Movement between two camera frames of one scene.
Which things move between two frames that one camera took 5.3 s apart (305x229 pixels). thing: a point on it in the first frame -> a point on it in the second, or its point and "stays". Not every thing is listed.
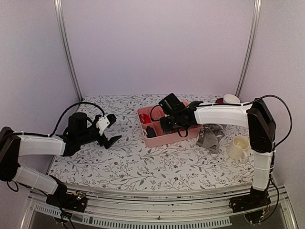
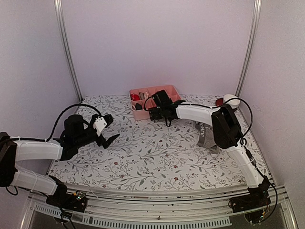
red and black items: [145, 119] -> [135, 97]
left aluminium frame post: [58, 5] stays
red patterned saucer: [219, 101] stays
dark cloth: [150, 132] -> [138, 107]
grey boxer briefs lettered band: [209, 136] stays
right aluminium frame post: [249, 46] stays
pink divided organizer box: [149, 119] -> [142, 99]
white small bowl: [230, 98] stays
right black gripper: [166, 127] -> [153, 114]
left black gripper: [109, 142] stays
